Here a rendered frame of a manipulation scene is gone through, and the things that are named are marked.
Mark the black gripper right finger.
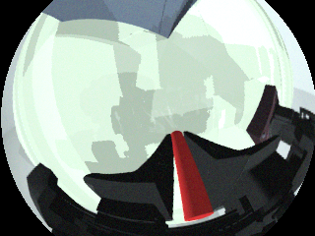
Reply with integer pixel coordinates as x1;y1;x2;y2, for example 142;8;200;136
184;131;281;212

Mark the red peg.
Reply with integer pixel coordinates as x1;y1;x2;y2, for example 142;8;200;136
170;130;213;221

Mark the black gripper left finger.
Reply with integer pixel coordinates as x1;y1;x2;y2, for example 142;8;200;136
83;134;174;221

